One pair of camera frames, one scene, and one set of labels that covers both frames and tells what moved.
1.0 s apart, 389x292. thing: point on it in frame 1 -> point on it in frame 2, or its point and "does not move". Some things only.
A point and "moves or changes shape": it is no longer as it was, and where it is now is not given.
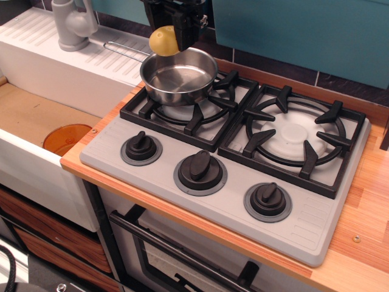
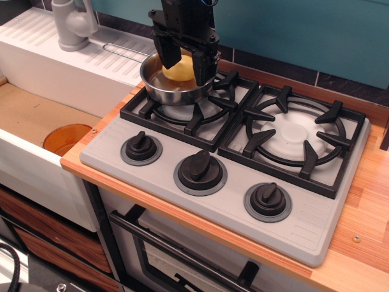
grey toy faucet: (74, 27) does not move
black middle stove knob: (201, 174) does not move
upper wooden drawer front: (85, 243) does not move
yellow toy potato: (163, 41) moves or changes shape
